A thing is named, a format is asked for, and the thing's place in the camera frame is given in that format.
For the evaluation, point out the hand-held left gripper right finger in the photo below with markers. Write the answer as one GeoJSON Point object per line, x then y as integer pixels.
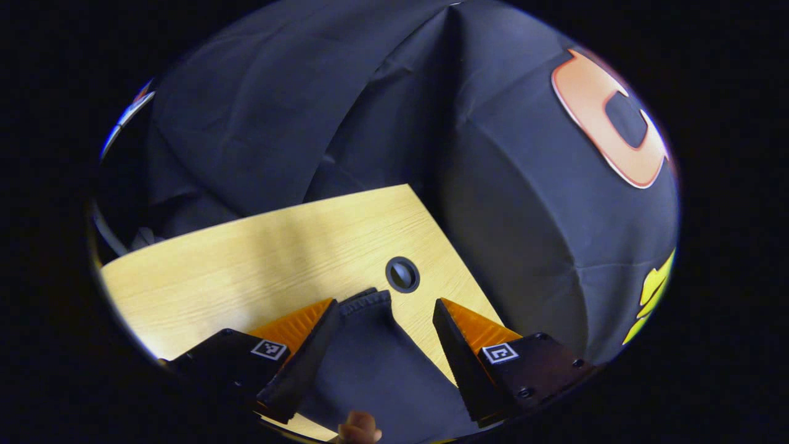
{"type": "Point", "coordinates": [462, 370]}

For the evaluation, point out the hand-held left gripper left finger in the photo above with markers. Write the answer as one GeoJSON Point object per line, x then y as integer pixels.
{"type": "Point", "coordinates": [305, 370]}

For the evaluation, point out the dark grey jeans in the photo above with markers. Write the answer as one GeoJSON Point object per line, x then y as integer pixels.
{"type": "Point", "coordinates": [376, 364]}

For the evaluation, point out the black backdrop cloth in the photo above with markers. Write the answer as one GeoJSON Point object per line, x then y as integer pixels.
{"type": "Point", "coordinates": [308, 92]}

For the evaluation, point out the white red blue sign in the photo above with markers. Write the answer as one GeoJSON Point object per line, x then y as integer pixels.
{"type": "Point", "coordinates": [126, 114]}

